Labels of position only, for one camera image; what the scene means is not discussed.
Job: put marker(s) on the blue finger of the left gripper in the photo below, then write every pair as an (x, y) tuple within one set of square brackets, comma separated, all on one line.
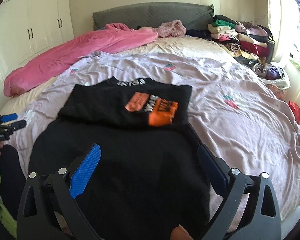
[(8, 118), (18, 124)]

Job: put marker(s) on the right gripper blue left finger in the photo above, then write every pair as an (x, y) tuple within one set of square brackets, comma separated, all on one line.
[(83, 172)]

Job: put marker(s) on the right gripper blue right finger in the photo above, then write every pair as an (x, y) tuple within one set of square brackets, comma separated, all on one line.
[(216, 170)]

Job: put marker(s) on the black long-sleeve sweater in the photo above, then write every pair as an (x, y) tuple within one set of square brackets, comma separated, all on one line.
[(148, 180)]

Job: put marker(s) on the white bag of clothes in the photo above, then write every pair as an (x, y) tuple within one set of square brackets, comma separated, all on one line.
[(272, 75)]

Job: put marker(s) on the pile of folded clothes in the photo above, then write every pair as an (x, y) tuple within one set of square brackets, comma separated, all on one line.
[(247, 43)]

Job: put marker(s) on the right hand thumb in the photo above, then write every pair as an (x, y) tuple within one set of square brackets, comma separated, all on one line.
[(179, 233)]

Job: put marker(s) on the lilac strawberry bed cover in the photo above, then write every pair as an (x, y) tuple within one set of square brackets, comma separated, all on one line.
[(230, 109)]

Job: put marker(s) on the red plastic bag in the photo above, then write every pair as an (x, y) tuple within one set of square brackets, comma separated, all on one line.
[(296, 111)]

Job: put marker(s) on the cream wardrobe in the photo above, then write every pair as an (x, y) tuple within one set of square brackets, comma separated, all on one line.
[(29, 28)]

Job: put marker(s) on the pink quilt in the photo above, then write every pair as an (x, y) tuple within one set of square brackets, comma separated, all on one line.
[(114, 38)]

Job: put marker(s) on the dark navy garment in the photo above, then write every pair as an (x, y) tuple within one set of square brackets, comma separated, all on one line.
[(204, 34)]

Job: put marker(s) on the dusty pink fluffy garment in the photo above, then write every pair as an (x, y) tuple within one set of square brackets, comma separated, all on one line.
[(174, 28)]

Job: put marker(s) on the grey padded headboard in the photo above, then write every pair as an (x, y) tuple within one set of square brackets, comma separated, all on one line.
[(153, 14)]

